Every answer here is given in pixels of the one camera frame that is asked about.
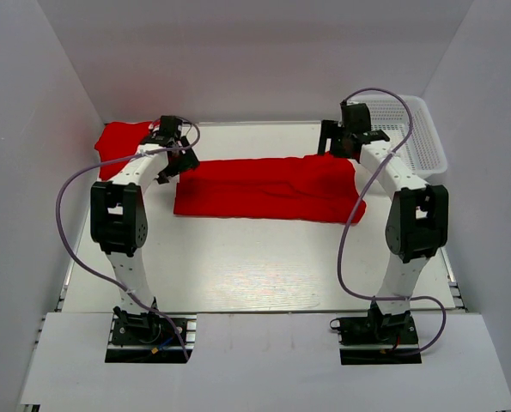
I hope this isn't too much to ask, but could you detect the red t shirt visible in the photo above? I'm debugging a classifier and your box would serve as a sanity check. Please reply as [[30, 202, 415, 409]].
[[94, 121, 151, 162], [173, 154, 359, 223]]

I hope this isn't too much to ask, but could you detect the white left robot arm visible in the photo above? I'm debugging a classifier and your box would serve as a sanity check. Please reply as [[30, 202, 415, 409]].
[[90, 116, 199, 316]]

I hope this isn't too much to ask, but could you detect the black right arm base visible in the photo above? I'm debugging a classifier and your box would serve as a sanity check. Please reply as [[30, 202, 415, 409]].
[[330, 316, 418, 347]]

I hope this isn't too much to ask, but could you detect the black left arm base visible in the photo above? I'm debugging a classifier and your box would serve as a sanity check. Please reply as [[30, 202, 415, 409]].
[[111, 306, 179, 346]]

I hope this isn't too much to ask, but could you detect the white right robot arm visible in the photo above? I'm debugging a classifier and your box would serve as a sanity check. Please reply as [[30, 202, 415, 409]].
[[317, 101, 449, 318]]

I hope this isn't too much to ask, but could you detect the red folded t shirt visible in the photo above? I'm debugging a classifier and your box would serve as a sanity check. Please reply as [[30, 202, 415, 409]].
[[94, 121, 151, 162]]

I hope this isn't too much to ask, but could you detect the white plastic mesh basket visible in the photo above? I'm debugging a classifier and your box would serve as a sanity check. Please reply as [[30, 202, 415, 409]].
[[349, 94, 447, 179]]

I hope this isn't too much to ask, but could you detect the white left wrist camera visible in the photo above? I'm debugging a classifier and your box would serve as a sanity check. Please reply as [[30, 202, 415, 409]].
[[176, 122, 192, 139]]

